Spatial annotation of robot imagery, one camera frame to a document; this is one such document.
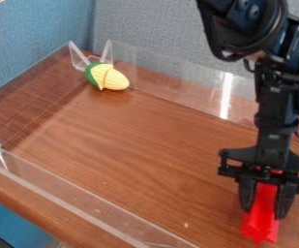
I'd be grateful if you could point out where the clear acrylic panel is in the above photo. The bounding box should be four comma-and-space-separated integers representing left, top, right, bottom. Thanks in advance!
0, 144, 198, 248
0, 40, 114, 87
100, 39, 299, 150

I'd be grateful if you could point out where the clear acrylic front panel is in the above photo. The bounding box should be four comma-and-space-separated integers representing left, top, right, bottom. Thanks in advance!
0, 144, 198, 248

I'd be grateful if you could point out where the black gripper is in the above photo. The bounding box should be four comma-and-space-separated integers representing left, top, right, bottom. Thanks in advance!
218, 146, 299, 220

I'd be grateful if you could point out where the red plastic bar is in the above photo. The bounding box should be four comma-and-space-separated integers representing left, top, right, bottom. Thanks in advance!
241, 183, 280, 245

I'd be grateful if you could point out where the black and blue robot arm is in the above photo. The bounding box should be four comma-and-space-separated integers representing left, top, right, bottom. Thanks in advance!
196, 0, 299, 220

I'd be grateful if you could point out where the yellow green toy corn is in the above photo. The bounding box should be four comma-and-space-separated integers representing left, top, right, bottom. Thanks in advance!
85, 62, 130, 90

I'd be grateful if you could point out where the clear acrylic left panel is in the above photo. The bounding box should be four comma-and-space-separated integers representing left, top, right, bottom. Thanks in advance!
0, 40, 114, 87

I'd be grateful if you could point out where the clear acrylic back panel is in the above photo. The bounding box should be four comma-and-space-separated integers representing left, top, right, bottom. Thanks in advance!
100, 39, 299, 150

